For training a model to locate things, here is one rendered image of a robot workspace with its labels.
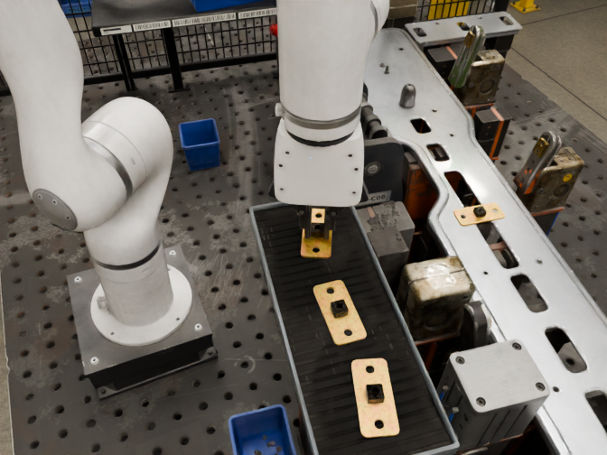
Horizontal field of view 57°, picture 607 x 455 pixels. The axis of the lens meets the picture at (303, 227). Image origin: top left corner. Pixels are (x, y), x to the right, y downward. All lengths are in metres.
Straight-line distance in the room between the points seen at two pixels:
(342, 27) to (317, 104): 0.08
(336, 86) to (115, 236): 0.50
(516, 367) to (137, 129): 0.59
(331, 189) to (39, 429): 0.77
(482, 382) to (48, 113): 0.61
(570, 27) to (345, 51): 3.53
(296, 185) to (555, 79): 2.89
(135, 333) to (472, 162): 0.71
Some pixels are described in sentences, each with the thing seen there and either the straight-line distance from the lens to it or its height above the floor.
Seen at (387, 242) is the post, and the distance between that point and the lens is 0.81.
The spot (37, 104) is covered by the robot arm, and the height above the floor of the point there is 1.30.
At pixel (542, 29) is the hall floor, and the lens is 3.92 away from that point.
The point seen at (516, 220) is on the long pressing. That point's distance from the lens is 1.03.
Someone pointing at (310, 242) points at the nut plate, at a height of 1.16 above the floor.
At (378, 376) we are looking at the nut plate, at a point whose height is 1.16.
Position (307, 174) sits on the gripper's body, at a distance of 0.62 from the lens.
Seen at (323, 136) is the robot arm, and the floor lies 1.35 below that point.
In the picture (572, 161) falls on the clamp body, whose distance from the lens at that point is 1.11.
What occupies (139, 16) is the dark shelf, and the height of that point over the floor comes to 1.03.
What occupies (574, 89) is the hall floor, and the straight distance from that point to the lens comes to 3.40.
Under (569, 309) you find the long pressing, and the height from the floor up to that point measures 1.00.
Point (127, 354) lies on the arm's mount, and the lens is 1.08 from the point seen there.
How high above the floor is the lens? 1.70
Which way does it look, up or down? 48 degrees down
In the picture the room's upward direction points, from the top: straight up
